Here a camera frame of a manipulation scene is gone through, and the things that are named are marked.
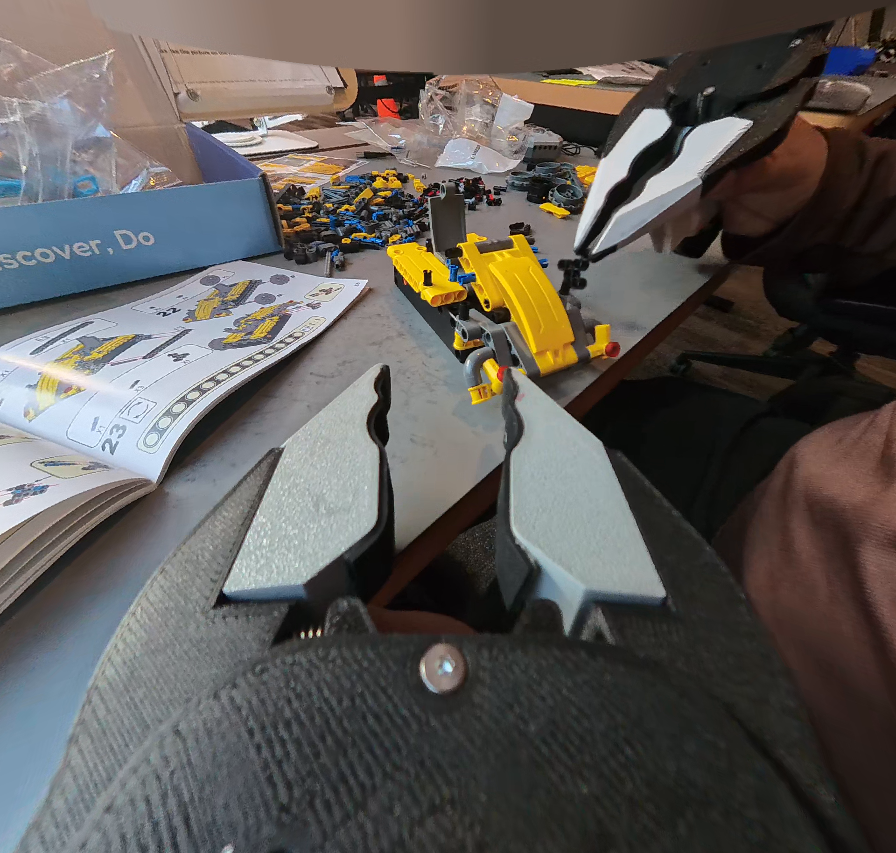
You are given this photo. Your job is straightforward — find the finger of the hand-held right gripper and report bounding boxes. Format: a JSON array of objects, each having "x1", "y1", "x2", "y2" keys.
[
  {"x1": 586, "y1": 114, "x2": 757, "y2": 263},
  {"x1": 574, "y1": 106, "x2": 676, "y2": 255}
]

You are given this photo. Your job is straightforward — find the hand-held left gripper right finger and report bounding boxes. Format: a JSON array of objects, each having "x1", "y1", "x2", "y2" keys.
[{"x1": 493, "y1": 371, "x2": 669, "y2": 633}]

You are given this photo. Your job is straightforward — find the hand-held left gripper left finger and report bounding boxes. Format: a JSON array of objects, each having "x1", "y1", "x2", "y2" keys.
[{"x1": 222, "y1": 364, "x2": 393, "y2": 605}]

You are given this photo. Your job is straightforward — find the yellow toy vehicle model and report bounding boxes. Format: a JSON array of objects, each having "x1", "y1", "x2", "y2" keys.
[{"x1": 388, "y1": 189, "x2": 621, "y2": 406}]

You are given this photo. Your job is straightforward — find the pile of small building parts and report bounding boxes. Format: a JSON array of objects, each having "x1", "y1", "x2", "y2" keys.
[{"x1": 273, "y1": 168, "x2": 488, "y2": 269}]

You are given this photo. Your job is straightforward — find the person's right forearm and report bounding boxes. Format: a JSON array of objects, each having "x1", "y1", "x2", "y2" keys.
[{"x1": 693, "y1": 114, "x2": 896, "y2": 269}]

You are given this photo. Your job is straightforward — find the grey desk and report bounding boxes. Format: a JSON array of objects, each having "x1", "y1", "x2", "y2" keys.
[{"x1": 0, "y1": 105, "x2": 736, "y2": 853}]

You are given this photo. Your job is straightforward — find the background wooden table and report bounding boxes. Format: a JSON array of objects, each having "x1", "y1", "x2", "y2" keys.
[{"x1": 497, "y1": 67, "x2": 896, "y2": 133}]

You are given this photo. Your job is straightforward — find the pile of yellow beams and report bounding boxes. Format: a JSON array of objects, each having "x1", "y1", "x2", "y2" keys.
[{"x1": 539, "y1": 165, "x2": 600, "y2": 221}]

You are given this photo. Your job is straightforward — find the grey motor block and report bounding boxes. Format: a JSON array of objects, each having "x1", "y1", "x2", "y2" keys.
[{"x1": 521, "y1": 126, "x2": 565, "y2": 162}]

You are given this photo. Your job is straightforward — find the group of grey toothed wheels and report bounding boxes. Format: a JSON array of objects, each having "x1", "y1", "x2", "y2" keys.
[{"x1": 507, "y1": 165, "x2": 586, "y2": 213}]

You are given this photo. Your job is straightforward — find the crumpled clear plastic bag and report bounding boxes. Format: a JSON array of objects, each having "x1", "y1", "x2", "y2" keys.
[{"x1": 406, "y1": 77, "x2": 540, "y2": 175}]

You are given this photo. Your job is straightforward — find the black office chair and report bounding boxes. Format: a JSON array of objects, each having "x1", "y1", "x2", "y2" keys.
[{"x1": 672, "y1": 254, "x2": 896, "y2": 381}]

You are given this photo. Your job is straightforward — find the instruction booklet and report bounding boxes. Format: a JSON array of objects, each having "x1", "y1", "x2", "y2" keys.
[{"x1": 0, "y1": 261, "x2": 371, "y2": 616}]

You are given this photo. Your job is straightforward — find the blue cardboard box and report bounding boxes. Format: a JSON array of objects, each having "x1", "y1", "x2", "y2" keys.
[{"x1": 0, "y1": 28, "x2": 354, "y2": 311}]

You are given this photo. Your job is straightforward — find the sticker sheet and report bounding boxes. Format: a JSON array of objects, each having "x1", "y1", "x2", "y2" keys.
[{"x1": 259, "y1": 154, "x2": 368, "y2": 186}]

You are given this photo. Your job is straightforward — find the clear plastic bag with parts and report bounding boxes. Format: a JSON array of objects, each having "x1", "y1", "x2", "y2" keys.
[{"x1": 0, "y1": 39, "x2": 186, "y2": 207}]

